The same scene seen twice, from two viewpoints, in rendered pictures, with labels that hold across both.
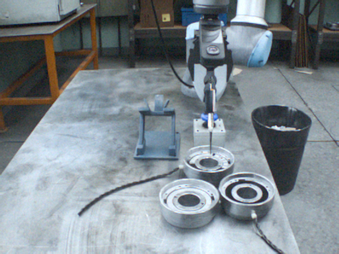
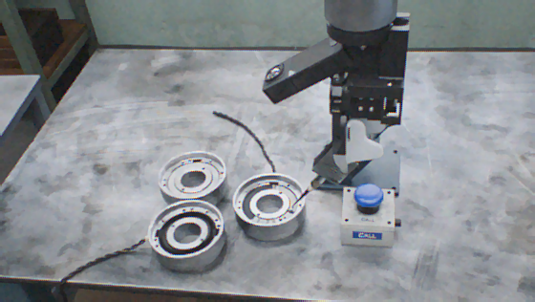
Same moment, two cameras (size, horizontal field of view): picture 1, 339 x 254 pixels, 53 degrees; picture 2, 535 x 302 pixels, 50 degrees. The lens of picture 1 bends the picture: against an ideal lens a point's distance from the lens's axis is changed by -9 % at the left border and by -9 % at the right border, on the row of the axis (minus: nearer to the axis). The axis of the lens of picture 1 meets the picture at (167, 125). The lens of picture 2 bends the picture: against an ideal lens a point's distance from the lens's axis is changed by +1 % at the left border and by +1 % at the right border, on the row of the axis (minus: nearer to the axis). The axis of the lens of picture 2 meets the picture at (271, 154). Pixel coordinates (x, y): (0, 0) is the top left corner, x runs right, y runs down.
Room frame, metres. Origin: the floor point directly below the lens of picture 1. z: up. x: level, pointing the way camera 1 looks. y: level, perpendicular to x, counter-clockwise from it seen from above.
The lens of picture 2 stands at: (0.76, -0.65, 1.43)
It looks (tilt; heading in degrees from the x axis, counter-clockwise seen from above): 42 degrees down; 100
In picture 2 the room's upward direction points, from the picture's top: 6 degrees counter-clockwise
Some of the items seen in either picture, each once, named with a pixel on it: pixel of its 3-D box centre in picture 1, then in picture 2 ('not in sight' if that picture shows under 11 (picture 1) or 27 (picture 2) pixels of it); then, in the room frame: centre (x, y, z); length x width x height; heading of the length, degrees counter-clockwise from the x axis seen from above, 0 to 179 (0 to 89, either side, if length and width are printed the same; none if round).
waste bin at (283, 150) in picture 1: (276, 151); not in sight; (1.72, -0.61, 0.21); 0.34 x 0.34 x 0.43
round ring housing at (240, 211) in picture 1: (246, 196); (188, 236); (0.53, -0.14, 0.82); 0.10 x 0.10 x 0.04
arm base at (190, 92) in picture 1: (204, 75); not in sight; (1.14, -0.12, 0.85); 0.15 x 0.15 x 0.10
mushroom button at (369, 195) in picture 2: (209, 123); (368, 204); (0.78, -0.10, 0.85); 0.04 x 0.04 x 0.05
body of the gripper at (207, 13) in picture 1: (210, 32); (365, 67); (0.77, -0.10, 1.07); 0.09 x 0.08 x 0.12; 175
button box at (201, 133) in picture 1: (208, 132); (372, 216); (0.79, -0.10, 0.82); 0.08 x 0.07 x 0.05; 178
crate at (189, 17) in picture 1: (204, 15); not in sight; (4.25, -0.45, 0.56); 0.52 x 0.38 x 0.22; 85
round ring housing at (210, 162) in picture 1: (208, 166); (269, 207); (0.64, -0.08, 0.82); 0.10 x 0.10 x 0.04
